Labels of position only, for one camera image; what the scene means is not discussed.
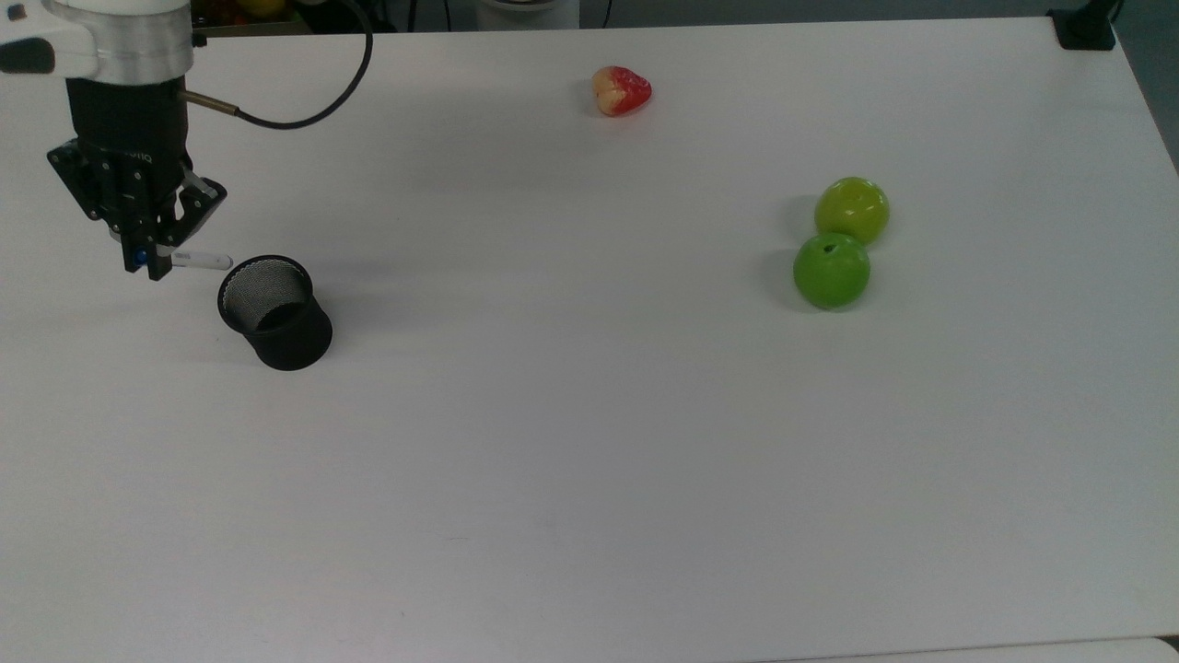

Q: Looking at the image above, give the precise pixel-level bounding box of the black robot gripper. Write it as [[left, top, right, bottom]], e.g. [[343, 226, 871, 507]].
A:
[[47, 77, 228, 282]]

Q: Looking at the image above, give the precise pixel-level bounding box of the white marker pen blue cap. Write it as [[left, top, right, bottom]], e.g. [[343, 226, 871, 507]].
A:
[[129, 247, 234, 271]]

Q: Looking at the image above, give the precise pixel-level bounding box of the black mesh pen holder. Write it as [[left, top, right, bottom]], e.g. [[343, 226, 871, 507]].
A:
[[216, 254, 333, 372]]

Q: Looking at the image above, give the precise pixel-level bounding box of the red strawberry toy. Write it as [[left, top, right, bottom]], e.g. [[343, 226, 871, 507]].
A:
[[590, 64, 653, 118]]

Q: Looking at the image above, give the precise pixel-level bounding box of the dark green apple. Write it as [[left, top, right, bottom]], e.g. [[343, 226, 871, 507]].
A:
[[793, 232, 872, 310]]

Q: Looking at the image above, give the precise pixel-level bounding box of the light green apple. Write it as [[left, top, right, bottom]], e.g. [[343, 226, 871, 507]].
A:
[[813, 176, 892, 248]]

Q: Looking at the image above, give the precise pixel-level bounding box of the black stand base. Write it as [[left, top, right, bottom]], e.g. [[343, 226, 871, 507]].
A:
[[1048, 0, 1123, 52]]

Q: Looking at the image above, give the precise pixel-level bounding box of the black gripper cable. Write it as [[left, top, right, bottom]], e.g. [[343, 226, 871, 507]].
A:
[[181, 0, 375, 131]]

